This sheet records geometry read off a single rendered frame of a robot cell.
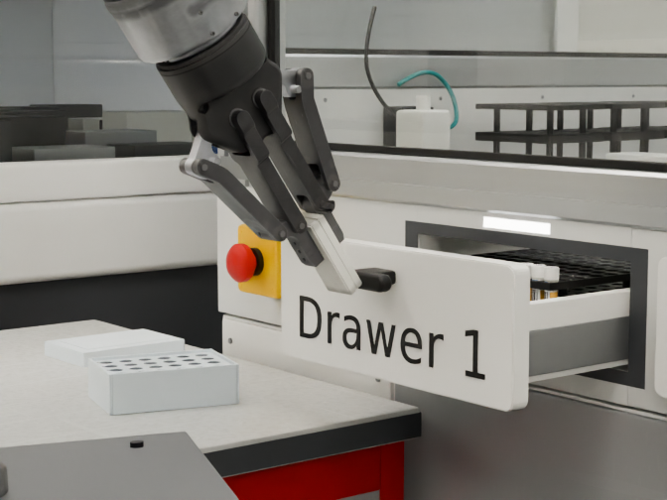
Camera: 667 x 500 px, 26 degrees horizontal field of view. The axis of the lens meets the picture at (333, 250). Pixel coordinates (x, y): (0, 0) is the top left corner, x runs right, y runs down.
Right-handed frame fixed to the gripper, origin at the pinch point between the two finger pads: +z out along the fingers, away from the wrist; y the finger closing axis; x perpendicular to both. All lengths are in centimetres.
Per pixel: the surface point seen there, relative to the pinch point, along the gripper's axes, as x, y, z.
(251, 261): 31.1, 9.2, 12.4
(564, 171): -5.7, 20.3, 7.0
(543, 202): -3.4, 18.7, 9.3
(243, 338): 41.9, 8.6, 24.4
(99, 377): 28.3, -11.7, 8.8
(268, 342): 37.2, 8.7, 24.2
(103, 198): 81, 19, 16
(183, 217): 80, 27, 26
